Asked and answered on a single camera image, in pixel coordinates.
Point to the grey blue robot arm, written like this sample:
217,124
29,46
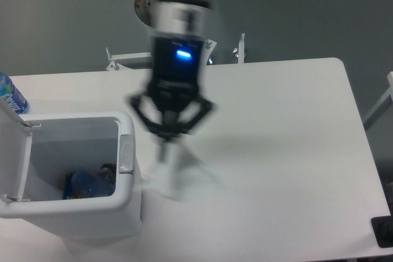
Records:
185,19

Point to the black table clamp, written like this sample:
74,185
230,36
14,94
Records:
382,228

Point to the white frame at right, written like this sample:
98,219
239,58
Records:
380,106

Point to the clear plastic water bottle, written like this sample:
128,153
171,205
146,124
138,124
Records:
92,184

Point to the white paper wrapper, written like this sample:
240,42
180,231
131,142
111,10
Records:
179,174

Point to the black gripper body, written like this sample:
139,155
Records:
174,81

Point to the blue labelled bottle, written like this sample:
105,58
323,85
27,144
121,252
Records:
12,96

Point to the white plastic trash can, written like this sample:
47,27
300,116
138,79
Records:
39,150

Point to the blue snack wrapper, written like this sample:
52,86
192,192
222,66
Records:
68,190

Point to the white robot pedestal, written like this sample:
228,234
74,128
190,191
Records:
143,60

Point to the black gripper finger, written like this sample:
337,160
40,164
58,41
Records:
184,127
136,102

